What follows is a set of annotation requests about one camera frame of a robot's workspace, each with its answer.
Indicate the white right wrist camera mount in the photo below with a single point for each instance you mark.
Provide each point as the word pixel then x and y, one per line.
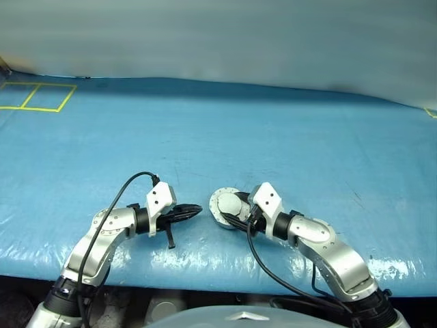
pixel 269 201

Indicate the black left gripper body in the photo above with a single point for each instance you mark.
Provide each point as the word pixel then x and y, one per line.
pixel 169 217

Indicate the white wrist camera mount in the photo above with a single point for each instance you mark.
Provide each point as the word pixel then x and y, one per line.
pixel 269 201
pixel 158 198

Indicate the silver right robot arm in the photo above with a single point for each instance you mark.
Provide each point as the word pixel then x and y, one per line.
pixel 341 253

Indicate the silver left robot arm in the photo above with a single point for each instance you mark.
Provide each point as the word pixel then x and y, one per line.
pixel 102 235

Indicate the yellow tape grid marking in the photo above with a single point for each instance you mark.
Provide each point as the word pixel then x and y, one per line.
pixel 24 108

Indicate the silver robot torso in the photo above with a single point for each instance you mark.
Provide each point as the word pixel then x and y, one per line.
pixel 239 319

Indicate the blue plastic table cover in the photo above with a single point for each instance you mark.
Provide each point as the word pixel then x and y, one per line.
pixel 239 136

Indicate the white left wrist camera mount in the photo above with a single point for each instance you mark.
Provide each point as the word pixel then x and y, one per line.
pixel 158 198

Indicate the grey round disc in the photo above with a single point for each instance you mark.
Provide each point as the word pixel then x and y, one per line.
pixel 165 309

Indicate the round metal motor lid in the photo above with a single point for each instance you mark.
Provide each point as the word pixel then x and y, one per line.
pixel 230 205

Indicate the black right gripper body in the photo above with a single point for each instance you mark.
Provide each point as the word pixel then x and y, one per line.
pixel 256 220

